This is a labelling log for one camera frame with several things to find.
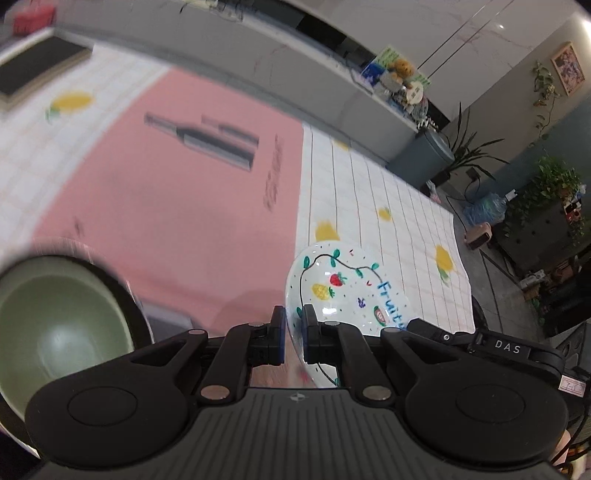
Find white fruit-painted plate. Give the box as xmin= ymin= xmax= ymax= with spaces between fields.
xmin=284 ymin=242 xmax=412 ymax=388

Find green ceramic bowl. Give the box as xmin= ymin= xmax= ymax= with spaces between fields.
xmin=0 ymin=268 xmax=136 ymax=418

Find person's right hand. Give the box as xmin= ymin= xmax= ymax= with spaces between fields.
xmin=550 ymin=430 xmax=572 ymax=470

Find pink small heater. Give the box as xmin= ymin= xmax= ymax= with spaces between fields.
xmin=464 ymin=222 xmax=492 ymax=250

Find lemon checkered tablecloth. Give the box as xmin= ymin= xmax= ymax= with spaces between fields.
xmin=1 ymin=43 xmax=473 ymax=331

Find pink restaurant placemat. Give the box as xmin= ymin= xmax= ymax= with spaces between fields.
xmin=32 ymin=66 xmax=306 ymax=388

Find blue water bottle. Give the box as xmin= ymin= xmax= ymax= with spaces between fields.
xmin=464 ymin=192 xmax=507 ymax=226

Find grey trash bin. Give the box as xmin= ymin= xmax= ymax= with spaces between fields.
xmin=387 ymin=129 xmax=455 ymax=189

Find potted plant right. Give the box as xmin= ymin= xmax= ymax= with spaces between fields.
xmin=433 ymin=104 xmax=508 ymax=187

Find teddy bear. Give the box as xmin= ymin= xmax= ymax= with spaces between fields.
xmin=389 ymin=57 xmax=415 ymax=84

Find black notebook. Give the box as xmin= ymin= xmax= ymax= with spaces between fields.
xmin=1 ymin=36 xmax=93 ymax=111

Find pink storage box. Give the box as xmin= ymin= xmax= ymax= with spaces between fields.
xmin=12 ymin=3 xmax=56 ymax=37

